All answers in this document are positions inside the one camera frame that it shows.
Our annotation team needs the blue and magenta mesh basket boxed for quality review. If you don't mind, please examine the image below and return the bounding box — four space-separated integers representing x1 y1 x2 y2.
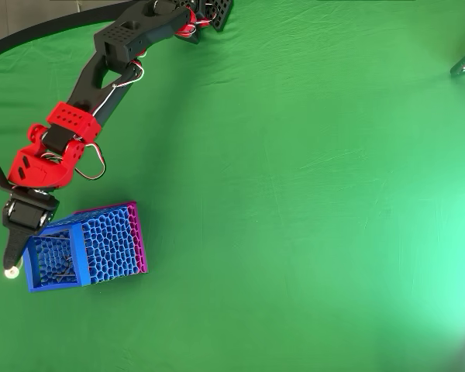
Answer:
21 200 149 294

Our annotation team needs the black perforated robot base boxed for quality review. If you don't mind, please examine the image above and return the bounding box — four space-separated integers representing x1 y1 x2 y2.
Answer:
205 0 234 32

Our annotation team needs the red white black servo cable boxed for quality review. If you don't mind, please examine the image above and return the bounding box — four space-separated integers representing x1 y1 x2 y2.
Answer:
74 60 145 181

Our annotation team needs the green cloth with black rim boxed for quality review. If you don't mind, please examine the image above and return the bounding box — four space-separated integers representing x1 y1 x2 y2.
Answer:
0 0 465 372

